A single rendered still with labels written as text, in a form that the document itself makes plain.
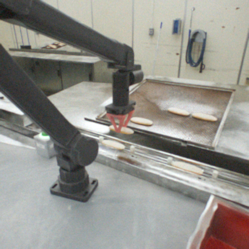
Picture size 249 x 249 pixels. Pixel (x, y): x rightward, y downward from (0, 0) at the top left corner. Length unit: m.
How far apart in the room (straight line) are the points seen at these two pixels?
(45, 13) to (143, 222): 0.50
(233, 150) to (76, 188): 0.51
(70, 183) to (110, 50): 0.37
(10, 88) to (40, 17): 0.14
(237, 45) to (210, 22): 0.62
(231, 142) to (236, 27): 3.58
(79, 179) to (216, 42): 3.96
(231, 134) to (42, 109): 0.65
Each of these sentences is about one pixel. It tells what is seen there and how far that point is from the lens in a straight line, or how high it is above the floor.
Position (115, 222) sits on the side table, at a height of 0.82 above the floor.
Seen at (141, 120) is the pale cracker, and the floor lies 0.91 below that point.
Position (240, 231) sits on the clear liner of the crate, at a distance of 0.52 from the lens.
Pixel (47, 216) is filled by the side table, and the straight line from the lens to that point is 0.60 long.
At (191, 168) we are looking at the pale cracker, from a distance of 0.69.
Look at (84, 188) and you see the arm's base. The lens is 0.63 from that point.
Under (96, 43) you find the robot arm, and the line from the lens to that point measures 0.56.
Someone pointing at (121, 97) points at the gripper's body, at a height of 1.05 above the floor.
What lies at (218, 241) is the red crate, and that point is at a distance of 0.56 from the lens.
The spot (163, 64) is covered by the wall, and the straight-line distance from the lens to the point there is 4.62.
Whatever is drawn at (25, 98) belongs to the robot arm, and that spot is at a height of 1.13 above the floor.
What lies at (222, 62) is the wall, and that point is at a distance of 4.33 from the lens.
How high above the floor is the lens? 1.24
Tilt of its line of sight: 24 degrees down
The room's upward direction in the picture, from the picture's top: straight up
